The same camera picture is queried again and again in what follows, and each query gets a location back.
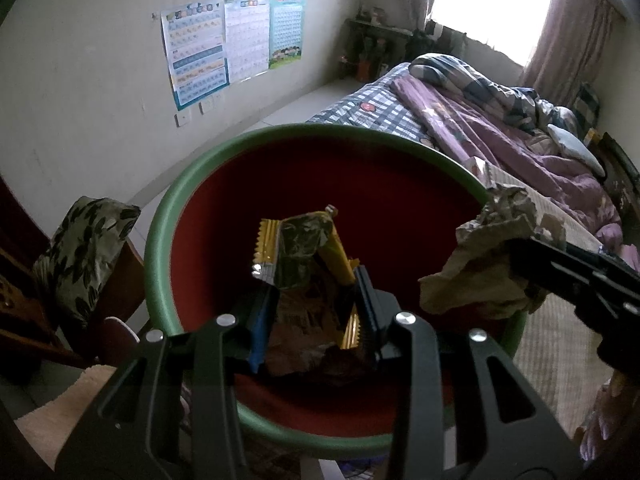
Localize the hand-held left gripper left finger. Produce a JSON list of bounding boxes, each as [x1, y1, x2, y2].
[[54, 285, 281, 480]]

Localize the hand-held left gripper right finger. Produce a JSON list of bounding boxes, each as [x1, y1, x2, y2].
[[351, 264, 583, 480]]

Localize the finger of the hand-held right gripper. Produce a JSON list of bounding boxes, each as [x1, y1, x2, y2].
[[537, 236, 640, 286], [509, 240, 591, 306]]

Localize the beige paper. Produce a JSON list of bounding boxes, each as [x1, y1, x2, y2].
[[419, 187, 568, 318]]

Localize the yellow snack wrapper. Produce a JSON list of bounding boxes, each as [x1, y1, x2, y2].
[[250, 205, 376, 386]]

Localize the green bin with red inside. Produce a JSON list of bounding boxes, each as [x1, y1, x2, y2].
[[143, 122, 528, 458]]

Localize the pink printed blanket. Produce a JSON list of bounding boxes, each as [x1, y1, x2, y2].
[[595, 222, 640, 261]]

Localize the beige checked mat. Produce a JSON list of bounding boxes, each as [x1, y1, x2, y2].
[[472, 157, 616, 441]]

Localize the dark wooden headboard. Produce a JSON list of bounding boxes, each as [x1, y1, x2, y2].
[[590, 132, 640, 241]]

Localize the light blue pillow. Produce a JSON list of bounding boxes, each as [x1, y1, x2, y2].
[[546, 124, 607, 177]]

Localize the purple quilt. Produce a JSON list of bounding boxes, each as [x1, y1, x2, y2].
[[390, 76, 623, 251]]

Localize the green checked chair back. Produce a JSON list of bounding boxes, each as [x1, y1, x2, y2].
[[572, 82, 601, 131]]

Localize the leaf print cushion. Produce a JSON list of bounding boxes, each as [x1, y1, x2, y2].
[[32, 196, 142, 331]]

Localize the plaid bed sheet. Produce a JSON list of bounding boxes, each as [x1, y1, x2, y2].
[[305, 62, 441, 148]]

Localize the pink beige curtain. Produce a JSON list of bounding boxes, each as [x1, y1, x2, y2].
[[520, 0, 618, 108]]

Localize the blue plaid quilt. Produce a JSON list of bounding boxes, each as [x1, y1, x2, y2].
[[409, 52, 581, 136]]

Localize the beige towel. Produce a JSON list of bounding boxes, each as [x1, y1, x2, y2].
[[15, 365, 118, 466]]

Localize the dark cluttered shelf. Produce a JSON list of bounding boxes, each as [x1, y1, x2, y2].
[[340, 7, 426, 81]]

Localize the bright window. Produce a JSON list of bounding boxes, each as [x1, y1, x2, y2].
[[430, 0, 558, 68]]

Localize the blue striped wall poster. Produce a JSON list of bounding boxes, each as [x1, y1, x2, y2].
[[161, 0, 230, 112]]

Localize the white chart wall poster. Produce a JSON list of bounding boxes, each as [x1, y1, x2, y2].
[[223, 0, 272, 85]]

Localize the green blue wall poster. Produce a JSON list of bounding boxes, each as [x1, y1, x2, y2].
[[269, 0, 305, 70]]

